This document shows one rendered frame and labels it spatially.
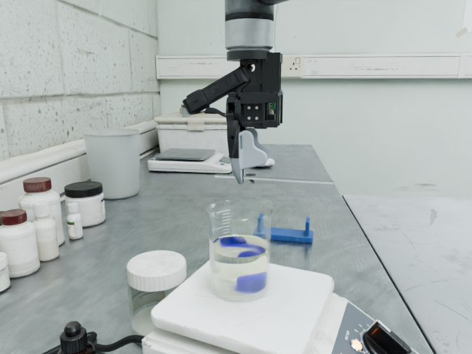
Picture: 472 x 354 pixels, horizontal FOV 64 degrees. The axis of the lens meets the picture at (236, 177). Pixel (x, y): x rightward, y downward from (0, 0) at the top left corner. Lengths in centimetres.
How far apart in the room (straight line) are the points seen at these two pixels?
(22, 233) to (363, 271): 47
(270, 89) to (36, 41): 57
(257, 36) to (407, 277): 40
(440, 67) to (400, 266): 126
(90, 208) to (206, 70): 106
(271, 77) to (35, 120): 55
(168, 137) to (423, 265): 98
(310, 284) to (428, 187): 156
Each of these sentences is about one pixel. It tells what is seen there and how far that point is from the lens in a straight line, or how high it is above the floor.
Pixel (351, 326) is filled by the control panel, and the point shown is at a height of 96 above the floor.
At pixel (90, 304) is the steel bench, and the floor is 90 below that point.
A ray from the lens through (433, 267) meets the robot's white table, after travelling 63.
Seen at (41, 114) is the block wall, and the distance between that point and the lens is 96.
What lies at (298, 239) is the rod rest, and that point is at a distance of 65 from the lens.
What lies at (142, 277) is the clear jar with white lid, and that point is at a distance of 38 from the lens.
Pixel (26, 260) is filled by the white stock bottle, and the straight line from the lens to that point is 60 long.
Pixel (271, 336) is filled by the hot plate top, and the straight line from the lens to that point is 28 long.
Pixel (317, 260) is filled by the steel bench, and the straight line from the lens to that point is 59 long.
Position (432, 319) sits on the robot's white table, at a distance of 50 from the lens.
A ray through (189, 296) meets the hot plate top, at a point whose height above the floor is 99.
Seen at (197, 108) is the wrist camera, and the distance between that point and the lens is 62.
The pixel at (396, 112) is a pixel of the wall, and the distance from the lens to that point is 178.
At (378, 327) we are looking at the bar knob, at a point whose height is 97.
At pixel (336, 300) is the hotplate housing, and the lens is 36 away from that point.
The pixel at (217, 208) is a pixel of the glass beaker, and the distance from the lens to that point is 32.
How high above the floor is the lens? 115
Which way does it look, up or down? 13 degrees down
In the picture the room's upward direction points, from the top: straight up
